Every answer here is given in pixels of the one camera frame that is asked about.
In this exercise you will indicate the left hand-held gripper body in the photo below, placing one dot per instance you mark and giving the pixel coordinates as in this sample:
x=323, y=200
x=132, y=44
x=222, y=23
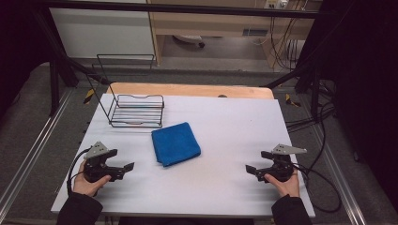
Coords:
x=95, y=162

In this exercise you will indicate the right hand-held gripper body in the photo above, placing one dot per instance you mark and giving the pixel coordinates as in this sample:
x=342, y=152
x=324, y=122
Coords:
x=283, y=165

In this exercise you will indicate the blue microfibre towel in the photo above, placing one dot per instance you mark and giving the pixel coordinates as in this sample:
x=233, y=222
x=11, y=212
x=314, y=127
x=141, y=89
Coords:
x=175, y=144

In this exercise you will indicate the person's right hand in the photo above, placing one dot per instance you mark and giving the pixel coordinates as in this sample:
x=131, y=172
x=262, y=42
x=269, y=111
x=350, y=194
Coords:
x=287, y=187

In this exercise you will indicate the person's left hand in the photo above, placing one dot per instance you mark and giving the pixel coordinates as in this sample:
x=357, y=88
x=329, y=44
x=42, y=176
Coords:
x=84, y=187

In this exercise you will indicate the white table sheet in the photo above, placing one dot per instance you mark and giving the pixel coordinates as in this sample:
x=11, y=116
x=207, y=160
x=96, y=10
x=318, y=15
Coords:
x=225, y=140

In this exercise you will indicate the yellow black floor tape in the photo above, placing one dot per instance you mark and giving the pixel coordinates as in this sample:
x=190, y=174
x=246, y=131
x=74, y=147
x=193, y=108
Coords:
x=88, y=96
x=291, y=100

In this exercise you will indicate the wooden table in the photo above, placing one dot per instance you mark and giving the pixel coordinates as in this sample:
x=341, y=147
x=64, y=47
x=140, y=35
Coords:
x=187, y=90

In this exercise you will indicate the white cabinet panel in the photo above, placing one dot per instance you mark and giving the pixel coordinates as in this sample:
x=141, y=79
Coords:
x=100, y=34

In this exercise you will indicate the wooden desk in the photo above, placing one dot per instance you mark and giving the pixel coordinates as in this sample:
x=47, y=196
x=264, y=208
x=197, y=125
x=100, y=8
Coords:
x=219, y=26

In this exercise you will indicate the white chair base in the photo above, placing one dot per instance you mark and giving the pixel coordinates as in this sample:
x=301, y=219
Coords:
x=189, y=39

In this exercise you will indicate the white power strip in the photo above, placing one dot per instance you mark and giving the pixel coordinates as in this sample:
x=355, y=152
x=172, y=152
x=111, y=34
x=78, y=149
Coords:
x=275, y=3

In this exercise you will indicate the aluminium floor rail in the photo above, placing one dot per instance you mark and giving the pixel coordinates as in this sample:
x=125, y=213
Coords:
x=339, y=175
x=34, y=143

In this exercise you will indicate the black frame stand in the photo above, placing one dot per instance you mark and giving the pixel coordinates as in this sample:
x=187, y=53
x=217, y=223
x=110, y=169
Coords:
x=308, y=75
x=65, y=68

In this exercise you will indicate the black frame crossbar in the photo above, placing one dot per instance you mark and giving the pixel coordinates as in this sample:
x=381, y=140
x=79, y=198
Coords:
x=187, y=9

